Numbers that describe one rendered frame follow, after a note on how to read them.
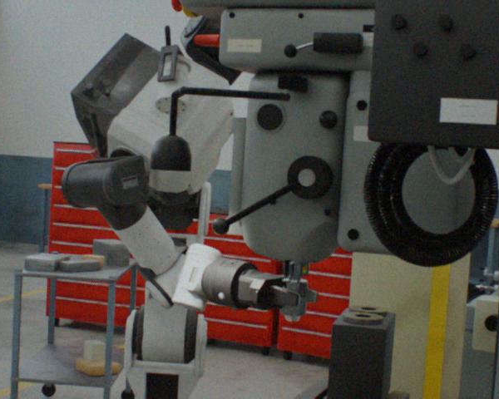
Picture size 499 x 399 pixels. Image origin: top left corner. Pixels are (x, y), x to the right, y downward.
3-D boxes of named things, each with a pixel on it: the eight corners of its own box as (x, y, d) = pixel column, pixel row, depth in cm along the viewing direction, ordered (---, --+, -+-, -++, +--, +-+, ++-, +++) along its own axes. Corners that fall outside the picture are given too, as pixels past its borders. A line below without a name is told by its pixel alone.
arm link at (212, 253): (192, 240, 173) (186, 250, 186) (177, 285, 171) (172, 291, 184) (224, 251, 174) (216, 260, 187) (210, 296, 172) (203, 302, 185)
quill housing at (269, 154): (226, 257, 154) (238, 67, 152) (267, 247, 173) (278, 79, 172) (334, 268, 147) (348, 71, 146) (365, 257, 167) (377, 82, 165)
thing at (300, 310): (311, 315, 161) (313, 287, 160) (290, 317, 158) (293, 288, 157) (294, 310, 164) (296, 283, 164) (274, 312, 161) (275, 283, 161)
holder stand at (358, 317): (325, 406, 198) (331, 317, 197) (340, 383, 220) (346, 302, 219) (380, 414, 195) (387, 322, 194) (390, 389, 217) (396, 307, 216)
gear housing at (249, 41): (214, 66, 152) (218, 6, 151) (264, 79, 175) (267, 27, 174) (413, 71, 140) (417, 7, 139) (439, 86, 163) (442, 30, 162)
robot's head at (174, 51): (165, 102, 188) (150, 81, 182) (169, 69, 192) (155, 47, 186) (193, 98, 186) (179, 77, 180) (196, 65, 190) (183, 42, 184)
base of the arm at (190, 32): (165, 51, 207) (181, 51, 197) (195, 4, 209) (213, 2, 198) (215, 87, 214) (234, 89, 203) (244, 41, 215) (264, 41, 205)
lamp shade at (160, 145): (148, 168, 162) (150, 133, 162) (189, 170, 163) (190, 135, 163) (150, 169, 155) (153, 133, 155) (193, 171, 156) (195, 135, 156)
